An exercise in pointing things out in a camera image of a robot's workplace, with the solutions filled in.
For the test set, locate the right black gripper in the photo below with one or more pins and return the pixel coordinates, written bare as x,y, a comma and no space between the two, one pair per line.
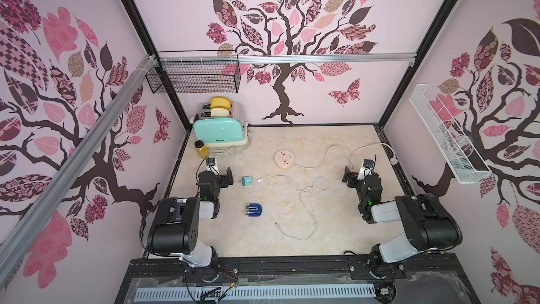
354,178

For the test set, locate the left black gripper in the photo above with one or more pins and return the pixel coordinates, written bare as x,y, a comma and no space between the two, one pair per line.
223,181

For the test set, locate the teal usb charger block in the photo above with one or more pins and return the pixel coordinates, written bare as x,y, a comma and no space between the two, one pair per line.
246,181

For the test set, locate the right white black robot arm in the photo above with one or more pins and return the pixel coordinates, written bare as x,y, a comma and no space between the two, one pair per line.
427,225

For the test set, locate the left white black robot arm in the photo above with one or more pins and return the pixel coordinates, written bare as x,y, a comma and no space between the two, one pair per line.
174,230

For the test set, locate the yellow juice bottle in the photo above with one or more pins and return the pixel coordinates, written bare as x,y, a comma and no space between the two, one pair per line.
201,149

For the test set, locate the mint green toaster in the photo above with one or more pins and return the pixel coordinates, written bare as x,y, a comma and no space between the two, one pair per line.
221,130

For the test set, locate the round pink power strip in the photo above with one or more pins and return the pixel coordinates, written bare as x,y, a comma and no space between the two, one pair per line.
284,159

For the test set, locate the pale bread slice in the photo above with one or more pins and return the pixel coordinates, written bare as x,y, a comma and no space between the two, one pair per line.
219,112

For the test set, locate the yellow bread slice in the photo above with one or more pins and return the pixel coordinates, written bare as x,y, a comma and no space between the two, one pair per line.
220,102

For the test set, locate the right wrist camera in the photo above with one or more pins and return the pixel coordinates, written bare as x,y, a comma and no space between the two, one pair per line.
367,166

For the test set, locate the black wire wall basket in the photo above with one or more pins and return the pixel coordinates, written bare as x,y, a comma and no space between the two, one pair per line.
196,72

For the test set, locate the white slotted cable duct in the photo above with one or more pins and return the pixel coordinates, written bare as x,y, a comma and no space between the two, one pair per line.
214,294

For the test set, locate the white wire wall basket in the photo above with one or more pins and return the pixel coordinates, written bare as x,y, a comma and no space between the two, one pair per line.
457,148

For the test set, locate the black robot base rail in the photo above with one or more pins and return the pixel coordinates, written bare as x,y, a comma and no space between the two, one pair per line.
427,278

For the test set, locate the back aluminium rail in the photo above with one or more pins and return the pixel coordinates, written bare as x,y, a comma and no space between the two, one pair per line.
329,58

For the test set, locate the aluminium rail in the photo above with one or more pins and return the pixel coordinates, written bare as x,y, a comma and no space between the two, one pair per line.
329,58
25,232

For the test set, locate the left aluminium rail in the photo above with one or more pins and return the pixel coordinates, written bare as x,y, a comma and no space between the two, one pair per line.
25,232

